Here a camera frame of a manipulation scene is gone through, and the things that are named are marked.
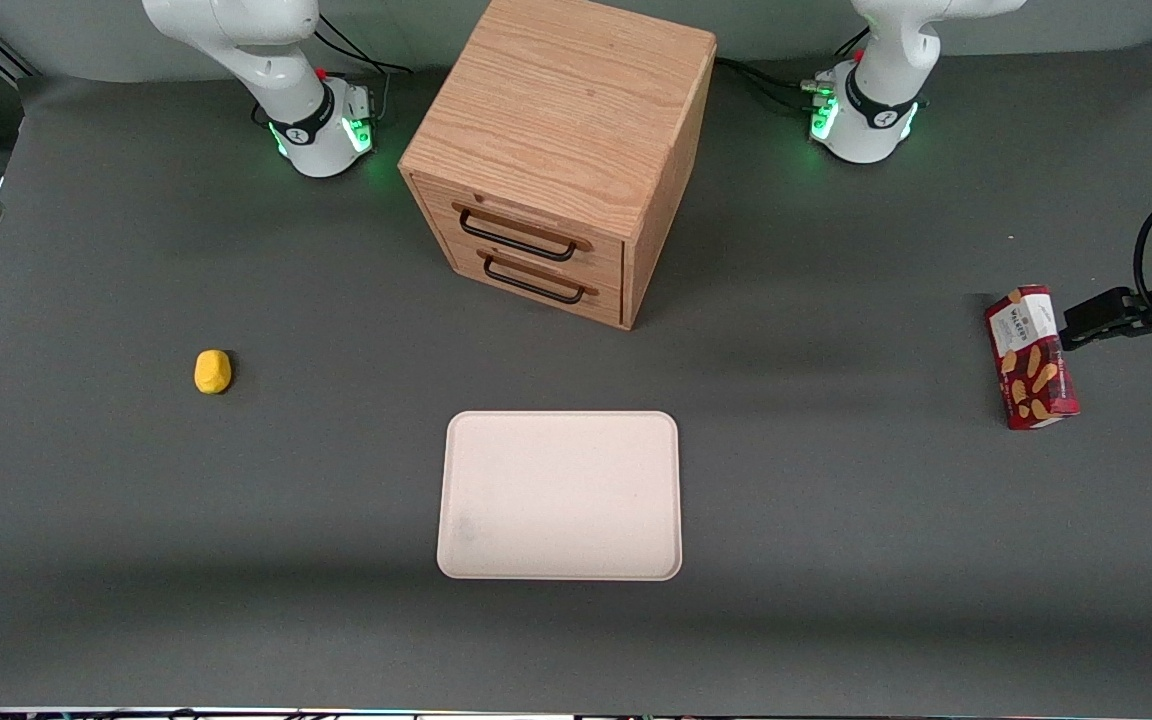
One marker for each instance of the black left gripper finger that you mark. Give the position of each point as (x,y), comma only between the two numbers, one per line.
(1106,310)
(1111,335)

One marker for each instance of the beige plastic tray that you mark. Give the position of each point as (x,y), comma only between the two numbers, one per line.
(561,495)

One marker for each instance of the red cookie box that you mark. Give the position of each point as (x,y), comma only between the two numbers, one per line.
(1031,360)

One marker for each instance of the wooden drawer cabinet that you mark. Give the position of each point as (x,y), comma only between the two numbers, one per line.
(566,90)

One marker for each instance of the yellow lemon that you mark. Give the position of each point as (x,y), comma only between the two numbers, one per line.
(213,372)

